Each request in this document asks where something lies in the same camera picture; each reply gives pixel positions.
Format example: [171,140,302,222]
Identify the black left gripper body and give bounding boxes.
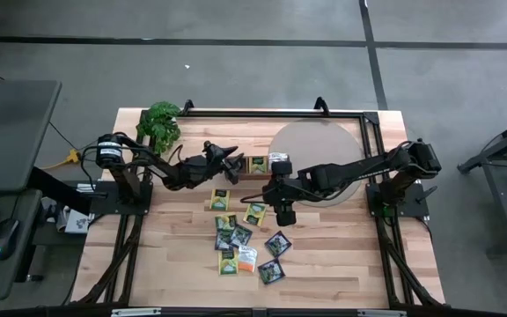
[178,151,231,191]

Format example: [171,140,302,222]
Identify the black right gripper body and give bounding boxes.
[261,160,298,228]

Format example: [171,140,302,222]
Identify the brown wooden compartment tray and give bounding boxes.
[234,153,290,182]

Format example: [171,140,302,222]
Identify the green potted plant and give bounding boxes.
[136,100,182,155]

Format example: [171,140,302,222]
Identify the round grey mat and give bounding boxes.
[267,117,366,208]

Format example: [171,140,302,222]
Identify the yellow power plug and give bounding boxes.
[38,148,84,172]

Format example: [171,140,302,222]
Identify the white printed box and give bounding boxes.
[55,207,96,234]

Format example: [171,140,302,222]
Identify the black desk support bar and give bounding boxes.
[28,166,96,217]

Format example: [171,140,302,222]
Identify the grey side desk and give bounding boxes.
[0,78,63,301]

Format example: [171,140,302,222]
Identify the black computer mouse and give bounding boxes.
[0,217,20,261]

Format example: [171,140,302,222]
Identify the black metal stand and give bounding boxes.
[455,112,507,256]

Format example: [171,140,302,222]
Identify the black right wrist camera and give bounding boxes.
[297,169,323,195]

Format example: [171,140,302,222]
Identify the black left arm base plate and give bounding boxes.
[89,180,154,217]

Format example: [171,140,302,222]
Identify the black aluminium table frame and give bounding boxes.
[70,97,446,309]

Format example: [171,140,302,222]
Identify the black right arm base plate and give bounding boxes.
[365,182,438,220]

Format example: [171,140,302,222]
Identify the black power cable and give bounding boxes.
[48,121,100,164]

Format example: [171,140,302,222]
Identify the silver frame bracket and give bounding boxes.
[111,307,162,317]
[356,309,407,317]

